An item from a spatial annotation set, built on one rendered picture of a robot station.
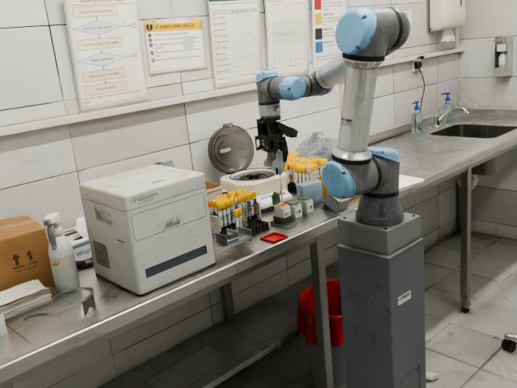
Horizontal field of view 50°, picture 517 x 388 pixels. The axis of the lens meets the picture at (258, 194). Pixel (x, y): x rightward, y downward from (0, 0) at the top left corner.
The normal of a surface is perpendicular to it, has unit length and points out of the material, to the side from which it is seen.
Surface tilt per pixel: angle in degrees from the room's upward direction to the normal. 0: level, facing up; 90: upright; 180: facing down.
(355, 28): 81
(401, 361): 90
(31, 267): 91
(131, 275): 90
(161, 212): 90
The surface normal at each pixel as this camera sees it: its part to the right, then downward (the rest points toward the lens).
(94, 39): 0.69, 0.20
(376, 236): -0.73, 0.25
